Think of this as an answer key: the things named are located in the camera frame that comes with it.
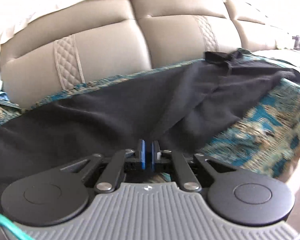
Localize teal patterned sofa throw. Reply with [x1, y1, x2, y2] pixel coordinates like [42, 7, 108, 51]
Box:
[0, 48, 300, 178]

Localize teal cord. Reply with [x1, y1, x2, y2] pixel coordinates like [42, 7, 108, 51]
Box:
[0, 211, 36, 240]

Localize black pants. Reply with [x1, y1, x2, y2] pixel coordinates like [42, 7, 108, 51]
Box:
[0, 53, 300, 198]

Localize beige leather sofa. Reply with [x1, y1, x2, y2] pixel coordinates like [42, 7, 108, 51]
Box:
[0, 0, 293, 108]

